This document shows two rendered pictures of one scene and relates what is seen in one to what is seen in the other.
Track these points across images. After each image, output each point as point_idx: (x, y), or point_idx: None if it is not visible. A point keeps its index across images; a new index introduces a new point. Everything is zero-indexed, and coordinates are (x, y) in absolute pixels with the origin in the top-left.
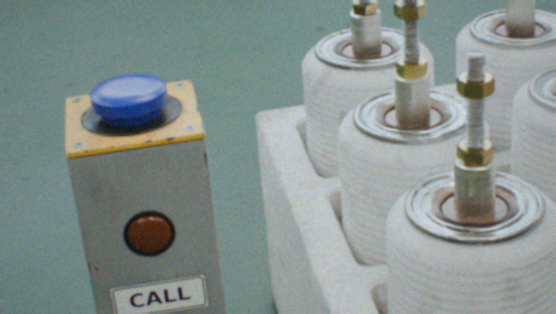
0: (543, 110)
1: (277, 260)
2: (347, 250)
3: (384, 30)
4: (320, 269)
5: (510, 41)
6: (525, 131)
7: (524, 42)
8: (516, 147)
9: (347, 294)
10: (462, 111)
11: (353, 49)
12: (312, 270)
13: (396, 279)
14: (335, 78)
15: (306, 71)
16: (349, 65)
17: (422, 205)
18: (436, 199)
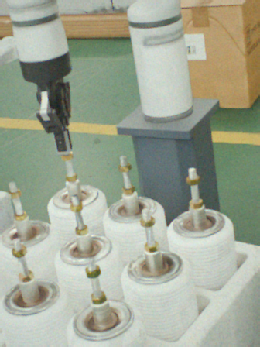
0: (113, 249)
1: None
2: (206, 307)
3: (76, 327)
4: (225, 304)
5: (52, 288)
6: (118, 262)
7: (50, 284)
8: (117, 276)
9: (229, 290)
10: (139, 259)
11: (111, 318)
12: (225, 313)
13: (232, 245)
14: (139, 314)
15: (138, 332)
16: (130, 307)
17: (213, 228)
18: (205, 229)
